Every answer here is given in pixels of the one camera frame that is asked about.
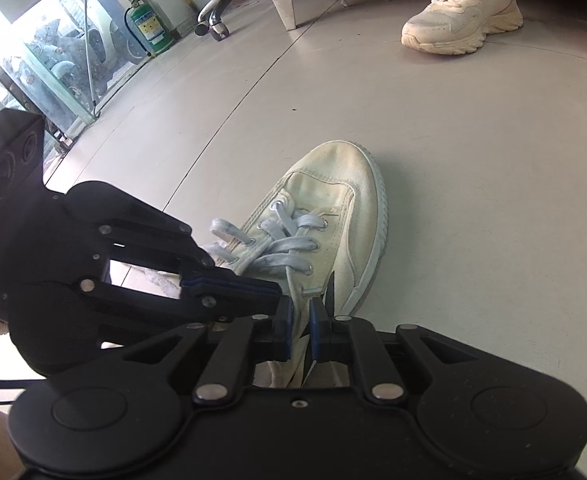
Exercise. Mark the glass window wall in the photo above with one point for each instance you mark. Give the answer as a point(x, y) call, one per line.
point(48, 50)

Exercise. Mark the pale blue shoelace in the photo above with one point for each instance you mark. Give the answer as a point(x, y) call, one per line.
point(283, 246)

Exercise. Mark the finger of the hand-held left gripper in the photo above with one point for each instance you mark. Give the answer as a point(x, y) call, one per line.
point(233, 282)
point(233, 305)

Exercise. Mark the green fire extinguisher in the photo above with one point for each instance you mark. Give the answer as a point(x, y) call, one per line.
point(148, 25)

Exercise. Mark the white canvas shoe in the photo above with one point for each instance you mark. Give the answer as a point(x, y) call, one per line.
point(343, 195)

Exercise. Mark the tapered metal sofa leg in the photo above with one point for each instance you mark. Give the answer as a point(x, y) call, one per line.
point(284, 5)

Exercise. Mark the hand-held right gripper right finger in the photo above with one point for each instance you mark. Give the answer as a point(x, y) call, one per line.
point(315, 334)

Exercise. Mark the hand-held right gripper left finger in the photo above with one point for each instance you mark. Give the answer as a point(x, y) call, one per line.
point(287, 329)

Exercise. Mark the office chair base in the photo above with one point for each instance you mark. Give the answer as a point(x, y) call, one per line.
point(223, 5)

